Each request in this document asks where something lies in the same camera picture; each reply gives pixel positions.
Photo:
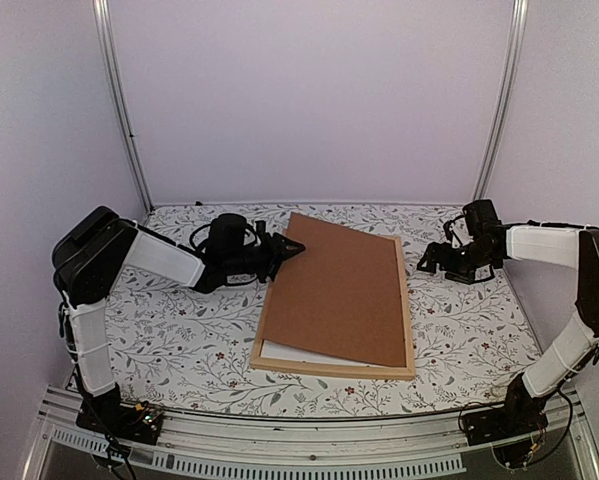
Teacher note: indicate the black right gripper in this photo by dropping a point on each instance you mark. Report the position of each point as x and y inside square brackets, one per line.
[433, 252]

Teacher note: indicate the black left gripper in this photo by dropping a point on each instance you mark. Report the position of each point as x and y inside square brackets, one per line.
[278, 254]

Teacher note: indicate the brown backing board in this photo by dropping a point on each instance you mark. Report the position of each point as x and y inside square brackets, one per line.
[344, 296]

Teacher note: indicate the photo with white border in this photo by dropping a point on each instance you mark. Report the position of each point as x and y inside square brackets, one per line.
[282, 352]

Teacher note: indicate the light wooden picture frame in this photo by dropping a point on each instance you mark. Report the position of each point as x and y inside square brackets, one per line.
[366, 371]

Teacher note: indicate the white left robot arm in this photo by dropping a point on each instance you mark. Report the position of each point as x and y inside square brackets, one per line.
[90, 258]

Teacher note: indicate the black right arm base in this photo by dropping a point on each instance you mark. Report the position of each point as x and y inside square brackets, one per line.
[520, 414]

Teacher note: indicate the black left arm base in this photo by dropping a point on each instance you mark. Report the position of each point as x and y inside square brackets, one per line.
[140, 422]

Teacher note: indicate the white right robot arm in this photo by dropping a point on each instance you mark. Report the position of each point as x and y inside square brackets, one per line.
[574, 249]

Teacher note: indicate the floral patterned table cover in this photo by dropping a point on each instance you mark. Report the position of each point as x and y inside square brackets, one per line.
[183, 349]

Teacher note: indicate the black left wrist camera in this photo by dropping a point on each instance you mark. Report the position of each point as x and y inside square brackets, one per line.
[229, 234]

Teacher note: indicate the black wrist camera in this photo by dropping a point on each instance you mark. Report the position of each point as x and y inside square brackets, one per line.
[479, 216]
[229, 234]

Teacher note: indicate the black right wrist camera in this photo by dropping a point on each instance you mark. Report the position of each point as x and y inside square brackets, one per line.
[479, 216]

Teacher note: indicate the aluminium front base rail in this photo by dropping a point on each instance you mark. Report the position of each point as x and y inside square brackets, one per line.
[199, 445]

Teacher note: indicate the right aluminium corner post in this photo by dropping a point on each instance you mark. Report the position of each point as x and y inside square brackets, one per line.
[505, 93]

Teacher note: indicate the aluminium corner post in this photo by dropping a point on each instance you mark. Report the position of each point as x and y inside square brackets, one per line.
[505, 93]
[104, 29]

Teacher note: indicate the left aluminium corner post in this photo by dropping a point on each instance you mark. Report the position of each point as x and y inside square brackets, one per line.
[104, 29]

